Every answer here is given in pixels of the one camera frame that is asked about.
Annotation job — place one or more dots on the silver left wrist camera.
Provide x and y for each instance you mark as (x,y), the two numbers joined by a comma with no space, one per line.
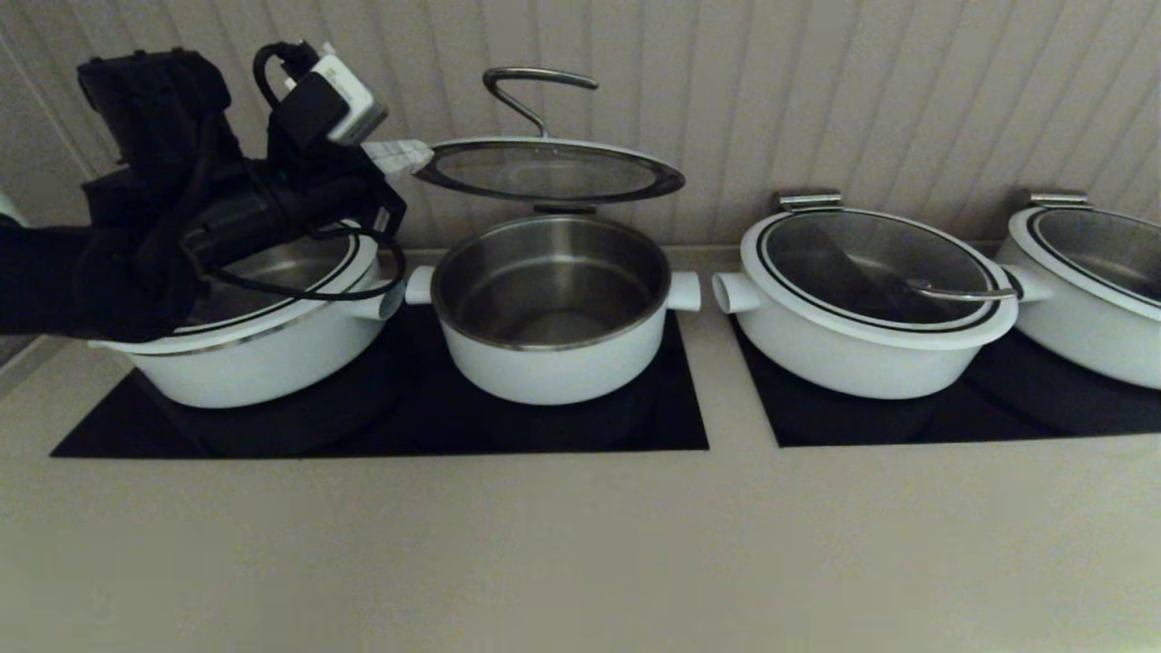
(340,100)

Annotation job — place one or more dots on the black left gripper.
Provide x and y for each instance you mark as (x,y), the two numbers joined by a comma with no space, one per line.
(290,213)

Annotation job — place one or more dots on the white pole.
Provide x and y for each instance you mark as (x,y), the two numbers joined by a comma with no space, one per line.
(9,210)

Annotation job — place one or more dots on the white round pot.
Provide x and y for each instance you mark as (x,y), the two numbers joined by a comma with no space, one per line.
(843,367)
(1079,349)
(272,363)
(562,363)

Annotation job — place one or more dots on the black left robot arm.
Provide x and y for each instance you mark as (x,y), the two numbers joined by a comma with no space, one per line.
(109,227)

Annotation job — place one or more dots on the black glass cooktop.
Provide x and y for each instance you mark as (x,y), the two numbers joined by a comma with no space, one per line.
(998,413)
(435,426)

